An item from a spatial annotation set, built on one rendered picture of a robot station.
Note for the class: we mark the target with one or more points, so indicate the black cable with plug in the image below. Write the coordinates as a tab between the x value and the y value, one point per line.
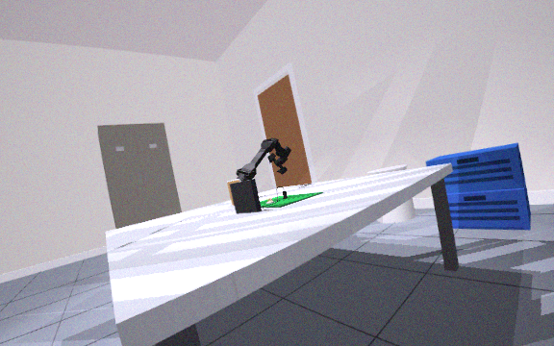
284	195

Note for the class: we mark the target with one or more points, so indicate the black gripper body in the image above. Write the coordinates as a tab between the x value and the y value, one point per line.
271	157

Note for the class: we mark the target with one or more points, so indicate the grey square fan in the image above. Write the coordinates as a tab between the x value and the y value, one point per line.
245	197

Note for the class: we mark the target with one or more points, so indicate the green circuit board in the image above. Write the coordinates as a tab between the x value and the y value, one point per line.
283	202

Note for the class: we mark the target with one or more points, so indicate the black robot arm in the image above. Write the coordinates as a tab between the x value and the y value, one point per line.
248	172

